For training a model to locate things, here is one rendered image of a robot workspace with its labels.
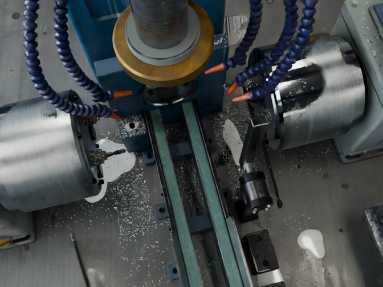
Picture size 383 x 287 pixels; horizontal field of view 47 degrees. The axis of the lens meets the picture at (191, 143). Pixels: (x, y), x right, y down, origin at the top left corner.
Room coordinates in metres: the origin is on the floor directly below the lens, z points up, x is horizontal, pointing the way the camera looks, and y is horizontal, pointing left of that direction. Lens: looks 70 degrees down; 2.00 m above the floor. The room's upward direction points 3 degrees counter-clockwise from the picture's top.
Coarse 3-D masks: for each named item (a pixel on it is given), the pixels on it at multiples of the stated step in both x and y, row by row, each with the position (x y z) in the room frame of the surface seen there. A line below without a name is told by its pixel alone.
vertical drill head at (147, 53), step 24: (144, 0) 0.41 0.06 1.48; (168, 0) 0.41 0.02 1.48; (120, 24) 0.48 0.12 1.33; (144, 24) 0.42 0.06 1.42; (168, 24) 0.41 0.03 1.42; (192, 24) 0.46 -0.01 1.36; (120, 48) 0.43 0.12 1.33; (144, 48) 0.41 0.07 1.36; (168, 48) 0.41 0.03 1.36; (192, 48) 0.41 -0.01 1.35; (144, 72) 0.38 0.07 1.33; (168, 72) 0.38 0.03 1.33; (192, 72) 0.38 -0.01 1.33
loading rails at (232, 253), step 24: (192, 120) 0.47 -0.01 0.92; (192, 144) 0.40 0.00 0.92; (216, 144) 0.43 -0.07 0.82; (168, 168) 0.34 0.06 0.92; (168, 192) 0.27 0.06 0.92; (216, 192) 0.27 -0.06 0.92; (168, 216) 0.23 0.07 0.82; (216, 216) 0.21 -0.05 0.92; (216, 240) 0.16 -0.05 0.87; (192, 264) 0.10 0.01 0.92; (240, 264) 0.09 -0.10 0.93
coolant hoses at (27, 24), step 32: (32, 0) 0.46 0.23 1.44; (64, 0) 0.46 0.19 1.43; (256, 0) 0.50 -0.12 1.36; (288, 0) 0.48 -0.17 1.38; (32, 32) 0.41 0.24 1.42; (64, 32) 0.43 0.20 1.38; (256, 32) 0.48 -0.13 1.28; (288, 32) 0.45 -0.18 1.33; (32, 64) 0.38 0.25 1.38; (64, 64) 0.41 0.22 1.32; (224, 64) 0.47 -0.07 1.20; (256, 64) 0.45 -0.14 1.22; (288, 64) 0.39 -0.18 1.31; (96, 96) 0.40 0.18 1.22; (256, 96) 0.38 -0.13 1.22
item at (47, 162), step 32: (64, 96) 0.44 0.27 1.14; (0, 128) 0.36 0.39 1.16; (32, 128) 0.36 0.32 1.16; (64, 128) 0.36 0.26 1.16; (0, 160) 0.30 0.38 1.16; (32, 160) 0.30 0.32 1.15; (64, 160) 0.30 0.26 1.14; (96, 160) 0.32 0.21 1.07; (0, 192) 0.24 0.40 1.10; (32, 192) 0.24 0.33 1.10; (64, 192) 0.24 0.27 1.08; (96, 192) 0.25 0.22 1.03
